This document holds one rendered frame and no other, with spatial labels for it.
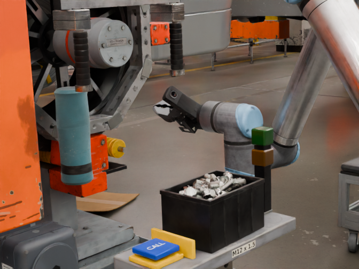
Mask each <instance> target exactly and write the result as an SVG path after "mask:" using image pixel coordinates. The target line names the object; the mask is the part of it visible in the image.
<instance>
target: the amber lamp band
mask: <svg viewBox="0 0 359 269"><path fill-rule="evenodd" d="M273 163H274V149H273V148H270V149H267V150H264V151H263V150H259V149H252V164H253V165H257V166H261V167H266V166H269V165H271V164H273Z"/></svg>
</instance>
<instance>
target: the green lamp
mask: <svg viewBox="0 0 359 269"><path fill-rule="evenodd" d="M251 133H252V145H258V146H267V145H271V144H273V142H274V130H273V128H270V127H264V126H259V127H257V128H253V129H252V130H251Z"/></svg>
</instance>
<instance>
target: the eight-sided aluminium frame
mask: <svg viewBox="0 0 359 269"><path fill-rule="evenodd" d="M149 9H150V6H149V5H135V6H127V17H128V27H129V29H130V31H131V33H132V37H133V41H134V45H133V50H132V54H131V56H130V66H129V68H128V70H127V71H126V73H125V75H124V77H123V78H122V80H121V81H120V83H119V85H118V86H117V88H116V89H115V91H114V92H113V94H112V96H111V97H110V99H109V101H108V102H107V104H106V106H105V107H104V109H103V110H102V112H101V113H100V114H98V115H93V116H90V134H93V133H97V132H102V131H106V130H112V129H115V128H118V126H119V125H120V123H121V122H122V121H123V118H124V116H125V115H126V113H127V111H128V109H129V108H130V106H131V104H132V103H133V101H134V100H135V98H136V96H137V95H138V93H139V91H140V90H141V88H142V86H143V85H144V83H145V81H146V80H147V78H149V75H150V73H151V71H152V62H153V61H152V59H151V36H150V13H149ZM34 105H35V117H36V125H37V132H38V134H39V135H42V136H43V137H44V138H45V139H49V140H54V141H58V134H57V124H56V121H55V120H54V119H53V118H52V117H51V116H50V115H48V114H47V113H46V112H45V111H44V110H43V109H42V108H41V107H40V106H39V105H37V104H36V103H35V102H34Z"/></svg>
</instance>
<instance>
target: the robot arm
mask: <svg viewBox="0 0 359 269"><path fill-rule="evenodd" d="M284 1H285V2H287V3H290V4H297V5H298V7H299V9H300V11H301V12H302V14H303V16H304V17H305V18H306V19H307V21H308V22H309V24H310V26H311V28H310V30H309V33H308V35H307V38H306V40H305V43H304V45H303V48H302V50H301V53H300V55H299V58H298V60H297V62H296V65H295V67H294V70H293V73H292V75H291V78H290V80H289V83H288V85H287V88H286V90H285V93H284V95H283V98H282V100H281V102H280V105H279V107H278V110H277V113H276V115H275V118H274V120H273V123H272V125H271V128H273V130H274V142H273V144H271V148H273V149H274V163H273V164H271V169H275V168H279V167H285V166H288V165H290V164H292V163H294V162H295V161H296V160H297V159H298V157H299V154H300V145H299V142H298V141H299V137H300V134H301V132H302V129H303V127H304V125H305V123H306V120H307V118H308V116H309V114H310V111H311V109H312V107H313V104H314V102H315V100H316V98H317V95H318V93H319V91H320V89H321V86H322V84H323V82H324V79H325V77H326V75H327V73H328V70H329V68H330V65H331V64H332V66H333V67H334V69H335V71H336V72H337V74H338V76H339V78H340V80H341V81H342V83H343V85H344V87H345V89H346V90H347V92H348V94H349V96H350V98H351V99H352V101H353V103H354V105H355V107H356V108H357V110H358V112H359V0H284ZM162 99H163V100H162V101H160V102H159V103H157V104H155V105H154V106H153V107H152V109H153V111H154V112H155V113H156V114H157V115H158V116H160V117H161V118H162V119H164V120H165V121H166V122H169V123H171V122H175V121H176V122H177V123H178V124H179V125H180V126H183V127H180V126H179V128H180V130H181V131H182V132H188V133H195V132H196V131H197V129H202V130H205V131H206V132H214V133H221V134H223V136H224V159H225V167H224V168H225V171H228V172H232V173H238V174H241V175H247V176H253V177H255V174H254V165H253V164H252V149H254V145H252V133H251V130H252V129H253V128H257V127H259V126H263V117H262V114H261V112H260V110H259V109H258V108H257V107H255V106H253V105H248V104H245V103H242V104H237V103H230V102H219V101H207V102H206V103H204V104H202V105H200V104H199V103H197V102H196V101H194V100H193V99H191V98H190V97H188V96H187V95H185V94H184V93H183V92H181V91H180V90H178V89H177V88H175V87H174V86H170V87H169V88H167V89H166V91H165V93H164V95H163V97H162ZM162 107H163V108H162ZM192 128H194V129H195V130H193V129H192ZM184 129H188V130H189V131H185V130H184Z"/></svg>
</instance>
